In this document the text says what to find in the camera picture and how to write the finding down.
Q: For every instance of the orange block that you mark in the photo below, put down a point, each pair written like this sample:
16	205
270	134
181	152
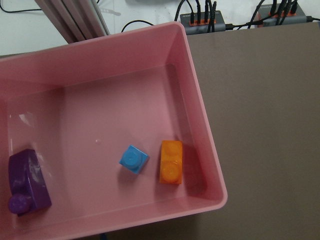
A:
171	162

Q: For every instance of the purple block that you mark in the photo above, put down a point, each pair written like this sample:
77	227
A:
29	192

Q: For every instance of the pink plastic box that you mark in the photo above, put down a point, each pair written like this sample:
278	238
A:
80	106

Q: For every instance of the aluminium frame post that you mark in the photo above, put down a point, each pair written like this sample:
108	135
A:
75	20

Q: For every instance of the grey usb hub near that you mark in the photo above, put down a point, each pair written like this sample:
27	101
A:
201	27

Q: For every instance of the small blue block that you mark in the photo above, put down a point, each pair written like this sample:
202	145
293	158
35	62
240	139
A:
134	159

